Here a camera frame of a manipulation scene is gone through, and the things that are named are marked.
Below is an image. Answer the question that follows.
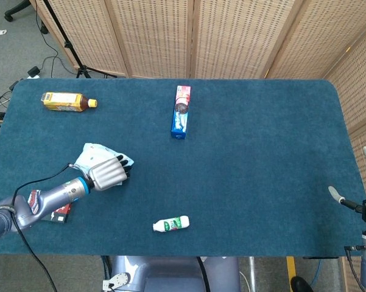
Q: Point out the black office chair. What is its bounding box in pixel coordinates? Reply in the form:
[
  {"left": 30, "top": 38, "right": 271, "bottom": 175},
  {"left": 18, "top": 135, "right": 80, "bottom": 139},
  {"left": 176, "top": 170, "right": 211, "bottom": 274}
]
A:
[{"left": 4, "top": 0, "right": 49, "bottom": 34}]

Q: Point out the tea bottle yellow label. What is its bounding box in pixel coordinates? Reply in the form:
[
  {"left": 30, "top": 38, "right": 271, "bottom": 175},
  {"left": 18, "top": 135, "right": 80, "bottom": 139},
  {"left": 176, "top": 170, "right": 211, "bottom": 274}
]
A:
[{"left": 41, "top": 92, "right": 98, "bottom": 113}]

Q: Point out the white milk bottle green label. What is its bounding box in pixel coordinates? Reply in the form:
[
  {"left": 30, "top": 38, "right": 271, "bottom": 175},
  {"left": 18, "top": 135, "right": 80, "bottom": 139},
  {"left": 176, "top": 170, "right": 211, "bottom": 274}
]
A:
[{"left": 152, "top": 215, "right": 190, "bottom": 233}]

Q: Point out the silver table leg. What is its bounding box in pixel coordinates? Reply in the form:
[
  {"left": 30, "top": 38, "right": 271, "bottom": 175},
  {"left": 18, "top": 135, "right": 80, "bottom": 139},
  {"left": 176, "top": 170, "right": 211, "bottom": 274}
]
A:
[{"left": 248, "top": 257, "right": 258, "bottom": 292}]

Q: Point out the black shoe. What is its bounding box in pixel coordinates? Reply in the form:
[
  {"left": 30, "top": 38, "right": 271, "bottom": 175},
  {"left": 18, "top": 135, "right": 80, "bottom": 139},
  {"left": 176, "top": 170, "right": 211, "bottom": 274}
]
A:
[{"left": 290, "top": 276, "right": 314, "bottom": 292}]

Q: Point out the black tripod stand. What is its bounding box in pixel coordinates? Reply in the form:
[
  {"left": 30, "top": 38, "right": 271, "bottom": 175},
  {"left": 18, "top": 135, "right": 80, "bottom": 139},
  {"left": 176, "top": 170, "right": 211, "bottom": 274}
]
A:
[{"left": 42, "top": 0, "right": 118, "bottom": 79}]

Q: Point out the black cable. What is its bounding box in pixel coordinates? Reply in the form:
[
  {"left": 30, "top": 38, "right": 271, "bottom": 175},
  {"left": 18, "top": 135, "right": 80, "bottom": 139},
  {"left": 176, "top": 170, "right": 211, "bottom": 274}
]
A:
[
  {"left": 35, "top": 0, "right": 77, "bottom": 77},
  {"left": 11, "top": 163, "right": 89, "bottom": 292},
  {"left": 343, "top": 245, "right": 365, "bottom": 292}
]

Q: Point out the red black snack box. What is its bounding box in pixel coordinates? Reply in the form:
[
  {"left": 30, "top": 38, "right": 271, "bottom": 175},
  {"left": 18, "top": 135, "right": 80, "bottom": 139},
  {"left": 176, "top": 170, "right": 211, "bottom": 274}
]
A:
[{"left": 29, "top": 190, "right": 72, "bottom": 224}]

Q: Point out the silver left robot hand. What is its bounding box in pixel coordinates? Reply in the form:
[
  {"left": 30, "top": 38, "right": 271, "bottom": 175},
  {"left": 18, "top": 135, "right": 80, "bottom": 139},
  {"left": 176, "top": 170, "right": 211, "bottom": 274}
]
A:
[{"left": 87, "top": 154, "right": 132, "bottom": 192}]

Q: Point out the blue cookie box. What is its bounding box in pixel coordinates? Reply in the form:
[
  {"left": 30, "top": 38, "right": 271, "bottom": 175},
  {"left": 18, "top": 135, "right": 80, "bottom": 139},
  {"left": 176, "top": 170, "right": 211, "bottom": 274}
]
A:
[{"left": 171, "top": 85, "right": 192, "bottom": 140}]

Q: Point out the light blue wet wipes pack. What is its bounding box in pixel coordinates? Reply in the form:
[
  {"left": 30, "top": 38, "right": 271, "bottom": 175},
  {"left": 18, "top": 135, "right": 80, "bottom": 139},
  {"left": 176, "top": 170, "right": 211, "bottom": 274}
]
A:
[{"left": 74, "top": 142, "right": 135, "bottom": 187}]

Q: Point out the blue carpet table cover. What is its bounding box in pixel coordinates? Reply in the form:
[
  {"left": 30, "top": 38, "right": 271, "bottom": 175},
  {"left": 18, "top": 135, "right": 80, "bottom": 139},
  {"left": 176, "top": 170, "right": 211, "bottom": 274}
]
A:
[{"left": 0, "top": 78, "right": 364, "bottom": 258}]

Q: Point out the wicker folding screen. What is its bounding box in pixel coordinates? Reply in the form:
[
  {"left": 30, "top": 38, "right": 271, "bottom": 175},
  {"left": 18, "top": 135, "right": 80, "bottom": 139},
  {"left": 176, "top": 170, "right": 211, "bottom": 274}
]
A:
[{"left": 30, "top": 0, "right": 366, "bottom": 292}]

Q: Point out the grey robot torso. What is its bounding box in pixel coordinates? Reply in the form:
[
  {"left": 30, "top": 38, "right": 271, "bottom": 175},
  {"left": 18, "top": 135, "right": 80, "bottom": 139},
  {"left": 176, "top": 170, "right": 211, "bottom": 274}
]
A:
[{"left": 102, "top": 255, "right": 241, "bottom": 292}]

